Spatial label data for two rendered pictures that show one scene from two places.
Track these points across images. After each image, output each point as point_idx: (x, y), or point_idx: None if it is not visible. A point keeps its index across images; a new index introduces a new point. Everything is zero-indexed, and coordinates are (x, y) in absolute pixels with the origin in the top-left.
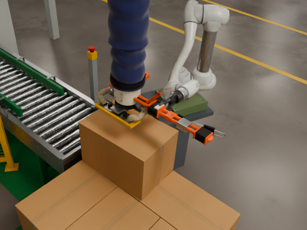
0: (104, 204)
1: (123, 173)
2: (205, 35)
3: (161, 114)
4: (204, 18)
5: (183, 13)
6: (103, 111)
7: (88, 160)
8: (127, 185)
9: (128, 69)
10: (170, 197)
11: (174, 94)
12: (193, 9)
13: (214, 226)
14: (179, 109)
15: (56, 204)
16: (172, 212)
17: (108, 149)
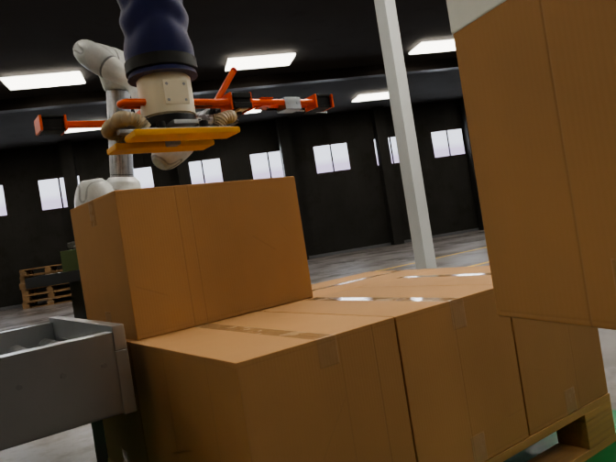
0: (303, 309)
1: (261, 255)
2: (120, 98)
3: (257, 99)
4: (121, 60)
5: (90, 51)
6: (166, 130)
7: (161, 311)
8: (277, 285)
9: (184, 26)
10: (316, 290)
11: None
12: (101, 45)
13: (387, 273)
14: None
15: (274, 332)
16: (351, 285)
17: (215, 213)
